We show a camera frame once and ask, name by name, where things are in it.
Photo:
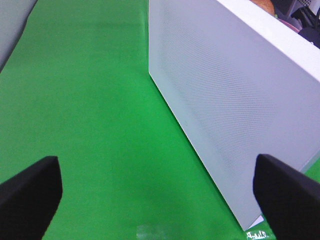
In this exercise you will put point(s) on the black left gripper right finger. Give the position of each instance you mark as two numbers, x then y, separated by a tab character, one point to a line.
289	200

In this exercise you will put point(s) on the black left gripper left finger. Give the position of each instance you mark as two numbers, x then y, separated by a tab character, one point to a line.
29	200

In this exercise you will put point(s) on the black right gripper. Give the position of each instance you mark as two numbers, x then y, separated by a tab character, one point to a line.
310	24

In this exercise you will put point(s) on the pink round plate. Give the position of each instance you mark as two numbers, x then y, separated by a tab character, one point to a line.
292	27

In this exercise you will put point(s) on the burger with lettuce and tomato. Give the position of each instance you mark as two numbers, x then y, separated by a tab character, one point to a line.
266	5

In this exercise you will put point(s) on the white microwave door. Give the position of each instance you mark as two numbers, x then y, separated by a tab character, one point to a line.
240	83

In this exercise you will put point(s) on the white microwave oven body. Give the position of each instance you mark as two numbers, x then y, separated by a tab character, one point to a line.
288	7

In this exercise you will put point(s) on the clear tape strip on table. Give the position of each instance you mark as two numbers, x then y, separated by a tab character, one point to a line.
158	231

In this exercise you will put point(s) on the green table mat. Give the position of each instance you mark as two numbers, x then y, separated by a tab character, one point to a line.
76	85

